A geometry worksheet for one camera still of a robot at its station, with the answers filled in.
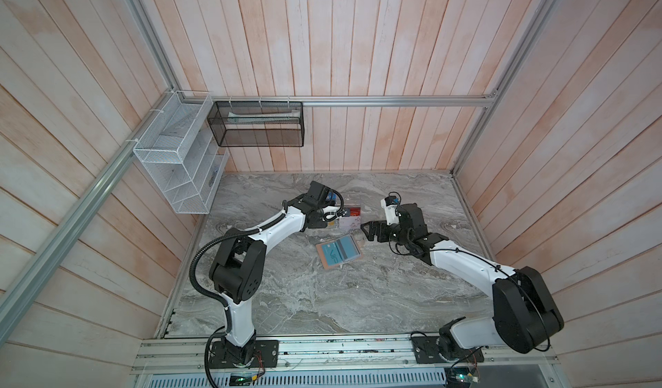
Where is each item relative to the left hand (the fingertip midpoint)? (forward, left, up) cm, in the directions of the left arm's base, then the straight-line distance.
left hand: (319, 211), depth 94 cm
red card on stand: (+4, -14, -5) cm, 16 cm away
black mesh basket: (+28, +24, +20) cm, 41 cm away
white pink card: (0, -12, -8) cm, 15 cm away
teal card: (-13, -5, -9) cm, 17 cm away
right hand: (-7, -19, +2) cm, 20 cm away
